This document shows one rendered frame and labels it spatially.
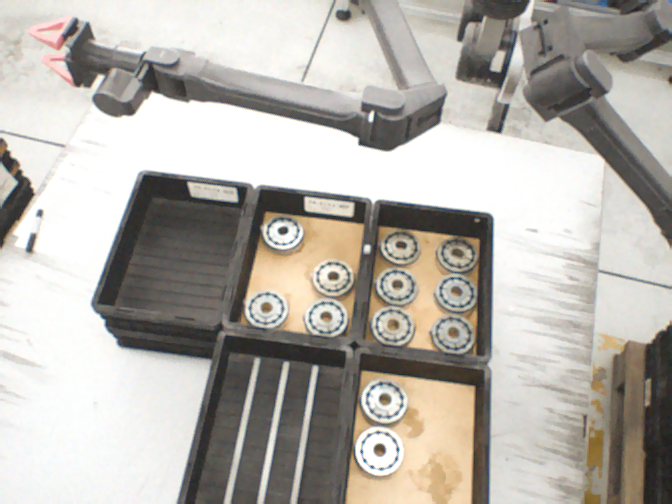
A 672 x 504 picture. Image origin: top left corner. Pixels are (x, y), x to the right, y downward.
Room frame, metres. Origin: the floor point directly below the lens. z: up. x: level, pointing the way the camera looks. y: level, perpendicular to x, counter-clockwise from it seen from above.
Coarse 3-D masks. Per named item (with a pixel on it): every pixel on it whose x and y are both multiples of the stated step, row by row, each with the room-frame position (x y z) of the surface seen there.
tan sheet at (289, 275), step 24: (312, 240) 0.90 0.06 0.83; (336, 240) 0.90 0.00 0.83; (360, 240) 0.90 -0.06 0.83; (264, 264) 0.82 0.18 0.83; (288, 264) 0.82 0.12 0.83; (312, 264) 0.83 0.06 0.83; (264, 288) 0.75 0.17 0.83; (288, 288) 0.75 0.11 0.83; (312, 288) 0.76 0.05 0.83; (264, 312) 0.69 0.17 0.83
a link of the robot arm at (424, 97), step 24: (360, 0) 1.06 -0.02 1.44; (384, 0) 1.02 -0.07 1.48; (384, 24) 0.96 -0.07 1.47; (384, 48) 0.92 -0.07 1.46; (408, 48) 0.90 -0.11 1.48; (408, 72) 0.84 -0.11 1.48; (408, 96) 0.77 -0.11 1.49; (432, 96) 0.77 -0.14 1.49; (384, 120) 0.72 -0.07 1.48; (408, 120) 0.74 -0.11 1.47; (432, 120) 0.77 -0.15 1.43; (384, 144) 0.72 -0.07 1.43
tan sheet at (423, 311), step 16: (432, 240) 0.91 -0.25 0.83; (432, 256) 0.87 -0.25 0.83; (416, 272) 0.82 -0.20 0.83; (432, 272) 0.82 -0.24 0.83; (400, 288) 0.77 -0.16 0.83; (432, 288) 0.77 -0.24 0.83; (416, 304) 0.73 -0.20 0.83; (432, 304) 0.73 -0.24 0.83; (368, 320) 0.68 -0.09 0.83; (416, 320) 0.68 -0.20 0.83; (432, 320) 0.69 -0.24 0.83; (368, 336) 0.64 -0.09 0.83; (416, 336) 0.64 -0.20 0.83
